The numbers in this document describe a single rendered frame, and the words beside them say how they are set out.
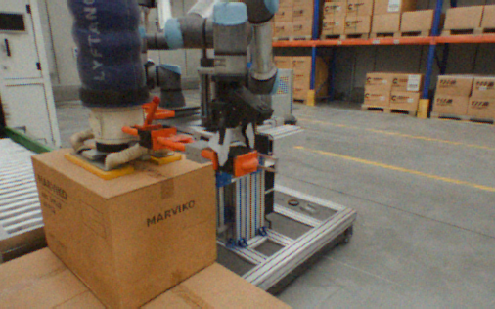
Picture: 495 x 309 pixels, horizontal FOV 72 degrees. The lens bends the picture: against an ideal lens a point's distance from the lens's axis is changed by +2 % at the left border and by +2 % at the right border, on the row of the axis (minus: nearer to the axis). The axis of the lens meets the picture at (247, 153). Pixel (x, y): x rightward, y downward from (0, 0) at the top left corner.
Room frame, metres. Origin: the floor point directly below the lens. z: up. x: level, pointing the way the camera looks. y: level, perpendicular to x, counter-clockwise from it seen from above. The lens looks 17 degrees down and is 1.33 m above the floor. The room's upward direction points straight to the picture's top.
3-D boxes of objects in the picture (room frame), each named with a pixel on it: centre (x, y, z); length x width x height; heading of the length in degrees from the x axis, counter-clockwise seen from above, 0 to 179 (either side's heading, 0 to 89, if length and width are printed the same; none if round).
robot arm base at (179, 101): (1.91, 0.43, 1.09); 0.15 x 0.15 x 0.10
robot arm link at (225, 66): (0.80, 0.04, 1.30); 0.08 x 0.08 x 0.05
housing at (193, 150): (0.88, 0.13, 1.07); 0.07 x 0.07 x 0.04; 47
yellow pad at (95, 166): (1.13, 0.53, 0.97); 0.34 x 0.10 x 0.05; 47
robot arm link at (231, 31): (0.81, 0.04, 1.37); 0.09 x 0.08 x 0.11; 172
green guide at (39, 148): (2.69, 1.71, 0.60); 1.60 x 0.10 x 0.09; 47
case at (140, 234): (1.20, 0.48, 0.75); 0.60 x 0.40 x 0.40; 49
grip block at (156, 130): (1.03, 0.28, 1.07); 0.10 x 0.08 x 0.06; 137
